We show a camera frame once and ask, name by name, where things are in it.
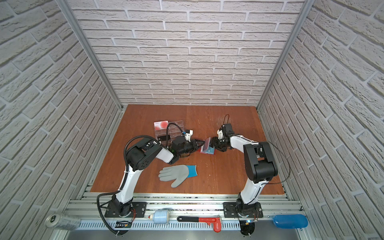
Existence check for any aluminium rail frame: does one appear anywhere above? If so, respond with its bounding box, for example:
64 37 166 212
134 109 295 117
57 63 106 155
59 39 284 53
52 192 314 240

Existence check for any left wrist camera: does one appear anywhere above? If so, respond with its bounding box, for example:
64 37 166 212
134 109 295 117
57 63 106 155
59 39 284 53
184 130 193 142

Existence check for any white plastic bottle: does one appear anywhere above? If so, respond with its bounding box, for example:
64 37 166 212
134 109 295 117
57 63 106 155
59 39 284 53
148 210 170 225

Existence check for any silver drink can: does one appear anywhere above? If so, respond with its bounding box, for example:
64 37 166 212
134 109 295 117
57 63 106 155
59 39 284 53
45 213 81 231

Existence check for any blue plastic bottle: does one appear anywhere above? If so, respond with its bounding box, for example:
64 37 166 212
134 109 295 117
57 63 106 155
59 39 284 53
273 214 309 229

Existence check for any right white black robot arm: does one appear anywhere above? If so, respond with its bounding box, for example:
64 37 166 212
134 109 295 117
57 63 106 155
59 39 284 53
209 114 278 216

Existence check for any clear acrylic card organizer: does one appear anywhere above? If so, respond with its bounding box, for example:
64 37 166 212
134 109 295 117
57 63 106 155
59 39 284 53
155 121 185 144

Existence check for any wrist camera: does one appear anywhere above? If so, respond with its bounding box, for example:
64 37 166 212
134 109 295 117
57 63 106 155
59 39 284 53
217 130 224 140
184 130 193 142

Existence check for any red black pipe wrench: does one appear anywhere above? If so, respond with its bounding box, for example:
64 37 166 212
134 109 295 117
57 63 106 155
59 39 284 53
177 216 222 233

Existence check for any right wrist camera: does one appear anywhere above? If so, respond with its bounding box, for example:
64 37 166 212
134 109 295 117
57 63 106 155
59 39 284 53
217 130 224 140

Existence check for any grey blue work glove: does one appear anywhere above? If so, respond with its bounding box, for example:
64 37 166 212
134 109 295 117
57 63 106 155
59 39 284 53
158 165 198 188

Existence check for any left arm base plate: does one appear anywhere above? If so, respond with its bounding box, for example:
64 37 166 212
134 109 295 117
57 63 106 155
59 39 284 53
104 201 147 218

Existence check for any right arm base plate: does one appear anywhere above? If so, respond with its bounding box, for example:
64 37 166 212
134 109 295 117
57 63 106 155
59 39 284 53
223 202 264 219

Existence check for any red white card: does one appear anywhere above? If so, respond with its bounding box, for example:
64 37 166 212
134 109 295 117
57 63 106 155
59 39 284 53
154 121 169 131

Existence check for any red leather card holder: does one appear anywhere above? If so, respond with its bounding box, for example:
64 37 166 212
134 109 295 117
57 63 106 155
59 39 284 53
200 137 215 155

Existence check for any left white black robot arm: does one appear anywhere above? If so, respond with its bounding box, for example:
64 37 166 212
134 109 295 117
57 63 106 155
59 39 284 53
97 122 206 217

